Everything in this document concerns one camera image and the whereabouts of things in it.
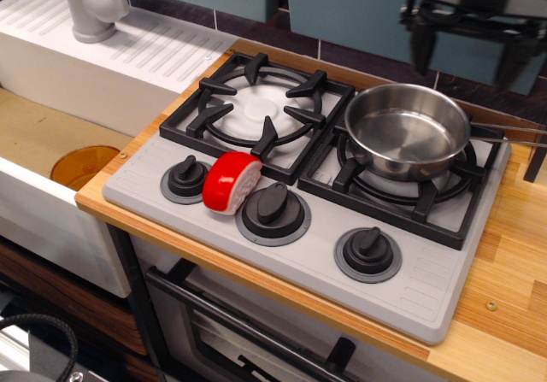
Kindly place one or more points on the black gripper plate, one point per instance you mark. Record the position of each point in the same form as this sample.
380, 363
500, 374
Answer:
519, 24

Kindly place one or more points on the stainless steel pan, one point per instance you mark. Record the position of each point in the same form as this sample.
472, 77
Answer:
409, 132

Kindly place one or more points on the black right burner grate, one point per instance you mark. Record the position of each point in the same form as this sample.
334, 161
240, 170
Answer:
445, 209

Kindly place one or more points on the black burner grate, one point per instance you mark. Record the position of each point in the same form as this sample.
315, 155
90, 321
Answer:
445, 209
187, 125

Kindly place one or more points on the white left burner cap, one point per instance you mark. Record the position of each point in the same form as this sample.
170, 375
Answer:
243, 126

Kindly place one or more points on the black left burner grate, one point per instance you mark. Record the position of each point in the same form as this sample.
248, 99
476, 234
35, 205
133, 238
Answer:
187, 125

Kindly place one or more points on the black right stove knob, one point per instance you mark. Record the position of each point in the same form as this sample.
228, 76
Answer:
368, 255

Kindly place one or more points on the black stove knob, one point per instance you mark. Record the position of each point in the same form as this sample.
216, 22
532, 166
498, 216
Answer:
183, 183
274, 216
368, 255

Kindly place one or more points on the grey toy stove top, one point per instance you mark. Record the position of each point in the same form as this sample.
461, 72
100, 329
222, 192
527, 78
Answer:
420, 300

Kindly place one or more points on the black middle stove knob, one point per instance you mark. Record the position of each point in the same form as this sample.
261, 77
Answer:
274, 216

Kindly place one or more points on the red and white toy food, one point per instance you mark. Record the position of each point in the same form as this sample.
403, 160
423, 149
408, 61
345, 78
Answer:
230, 180

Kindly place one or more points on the black left stove knob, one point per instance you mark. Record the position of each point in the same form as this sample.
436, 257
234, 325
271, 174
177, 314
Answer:
183, 183

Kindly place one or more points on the grey toy faucet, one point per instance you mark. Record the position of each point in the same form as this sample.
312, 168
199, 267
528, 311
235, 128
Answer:
94, 20

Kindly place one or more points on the toy oven door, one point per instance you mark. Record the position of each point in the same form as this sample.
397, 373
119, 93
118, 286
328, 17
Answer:
229, 332

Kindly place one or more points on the orange plastic plate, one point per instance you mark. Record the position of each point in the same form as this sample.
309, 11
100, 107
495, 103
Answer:
78, 167

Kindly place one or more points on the white toy sink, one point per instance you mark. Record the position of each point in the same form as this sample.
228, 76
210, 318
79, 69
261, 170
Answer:
59, 95

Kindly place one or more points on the dark post at right edge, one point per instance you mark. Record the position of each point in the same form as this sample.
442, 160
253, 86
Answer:
536, 160

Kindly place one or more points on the black oven door handle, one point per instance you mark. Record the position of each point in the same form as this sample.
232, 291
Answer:
250, 332

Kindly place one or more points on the black metal frame leg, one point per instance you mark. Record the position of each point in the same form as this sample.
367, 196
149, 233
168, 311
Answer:
140, 301

